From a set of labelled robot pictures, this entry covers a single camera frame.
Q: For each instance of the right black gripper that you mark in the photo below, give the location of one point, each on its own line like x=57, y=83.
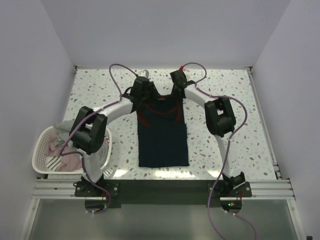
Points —
x=174, y=93

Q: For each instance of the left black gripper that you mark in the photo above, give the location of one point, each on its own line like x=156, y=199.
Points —
x=155, y=95

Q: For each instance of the navy basketball tank top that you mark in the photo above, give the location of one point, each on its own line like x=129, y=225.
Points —
x=162, y=134

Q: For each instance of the grey garment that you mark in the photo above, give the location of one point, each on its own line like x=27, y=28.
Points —
x=63, y=130

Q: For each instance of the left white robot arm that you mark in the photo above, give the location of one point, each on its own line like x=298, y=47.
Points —
x=88, y=131

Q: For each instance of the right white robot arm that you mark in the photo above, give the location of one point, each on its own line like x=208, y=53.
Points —
x=221, y=123

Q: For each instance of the pink garment in basket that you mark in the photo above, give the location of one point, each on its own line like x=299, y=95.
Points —
x=68, y=162

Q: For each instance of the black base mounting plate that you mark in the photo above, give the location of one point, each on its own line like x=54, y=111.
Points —
x=108, y=193

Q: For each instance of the white laundry basket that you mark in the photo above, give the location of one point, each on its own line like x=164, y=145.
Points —
x=39, y=157

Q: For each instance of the striped white garment in basket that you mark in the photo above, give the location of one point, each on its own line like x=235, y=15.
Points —
x=52, y=162

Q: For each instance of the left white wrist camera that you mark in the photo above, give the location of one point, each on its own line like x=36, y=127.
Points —
x=144, y=73

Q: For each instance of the aluminium frame rail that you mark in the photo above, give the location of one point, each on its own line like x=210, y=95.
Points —
x=253, y=189

